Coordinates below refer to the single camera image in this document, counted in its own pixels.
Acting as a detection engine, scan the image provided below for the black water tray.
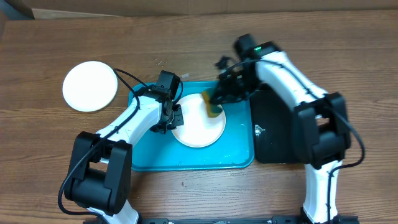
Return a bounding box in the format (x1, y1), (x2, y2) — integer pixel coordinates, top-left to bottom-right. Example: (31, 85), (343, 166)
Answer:
(250, 84), (310, 164)

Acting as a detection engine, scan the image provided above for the brown cardboard backboard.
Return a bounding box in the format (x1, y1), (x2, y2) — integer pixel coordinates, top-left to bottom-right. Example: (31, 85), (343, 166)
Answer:
(0, 0), (398, 20)

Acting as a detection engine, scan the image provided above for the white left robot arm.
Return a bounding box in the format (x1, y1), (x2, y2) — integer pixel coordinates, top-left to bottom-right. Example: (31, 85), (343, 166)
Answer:
(58, 85), (183, 223)

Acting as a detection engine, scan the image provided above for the turquoise plastic tray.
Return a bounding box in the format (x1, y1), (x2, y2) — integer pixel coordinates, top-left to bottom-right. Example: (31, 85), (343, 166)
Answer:
(127, 80), (256, 172)

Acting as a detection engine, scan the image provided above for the orange green sponge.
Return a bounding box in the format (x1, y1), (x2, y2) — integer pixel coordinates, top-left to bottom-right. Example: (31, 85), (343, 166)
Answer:
(201, 88), (223, 118)

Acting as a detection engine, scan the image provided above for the white plate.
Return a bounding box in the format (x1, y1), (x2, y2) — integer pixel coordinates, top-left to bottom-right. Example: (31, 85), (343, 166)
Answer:
(172, 93), (226, 148)
(62, 61), (118, 112)

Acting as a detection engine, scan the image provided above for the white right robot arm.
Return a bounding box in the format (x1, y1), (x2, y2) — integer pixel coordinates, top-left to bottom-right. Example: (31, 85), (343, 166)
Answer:
(204, 36), (353, 223)

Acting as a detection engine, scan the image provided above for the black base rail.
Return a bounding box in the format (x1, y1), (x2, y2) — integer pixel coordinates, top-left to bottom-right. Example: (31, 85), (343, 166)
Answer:
(141, 215), (360, 224)

